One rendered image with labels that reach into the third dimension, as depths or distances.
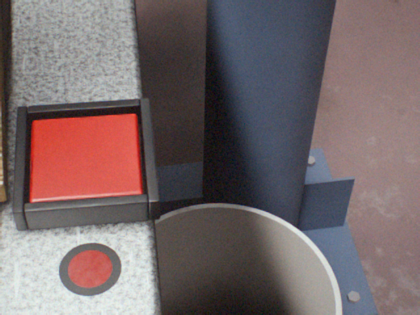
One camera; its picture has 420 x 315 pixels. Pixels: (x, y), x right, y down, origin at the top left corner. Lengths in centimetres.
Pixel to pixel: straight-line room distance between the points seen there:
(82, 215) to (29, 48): 15
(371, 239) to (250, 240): 45
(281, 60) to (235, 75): 7
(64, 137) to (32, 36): 11
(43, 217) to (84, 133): 6
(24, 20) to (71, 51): 4
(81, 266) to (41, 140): 8
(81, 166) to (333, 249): 112
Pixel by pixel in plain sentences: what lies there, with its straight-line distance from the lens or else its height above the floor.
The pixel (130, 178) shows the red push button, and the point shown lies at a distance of 45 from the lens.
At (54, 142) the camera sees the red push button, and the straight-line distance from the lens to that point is 47.
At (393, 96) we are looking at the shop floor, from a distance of 184.
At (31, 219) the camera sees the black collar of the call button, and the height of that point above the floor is 92.
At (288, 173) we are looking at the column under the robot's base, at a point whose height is 29.
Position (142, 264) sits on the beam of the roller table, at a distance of 44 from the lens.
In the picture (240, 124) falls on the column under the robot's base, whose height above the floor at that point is 40.
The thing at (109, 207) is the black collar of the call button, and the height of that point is 93.
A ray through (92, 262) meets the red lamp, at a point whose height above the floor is 92.
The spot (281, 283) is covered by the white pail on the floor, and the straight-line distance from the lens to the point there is 122.
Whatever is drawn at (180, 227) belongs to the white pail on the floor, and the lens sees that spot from 115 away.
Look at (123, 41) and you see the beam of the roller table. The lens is 55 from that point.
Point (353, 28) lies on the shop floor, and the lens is 199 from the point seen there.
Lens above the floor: 128
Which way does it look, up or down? 50 degrees down
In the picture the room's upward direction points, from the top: 1 degrees clockwise
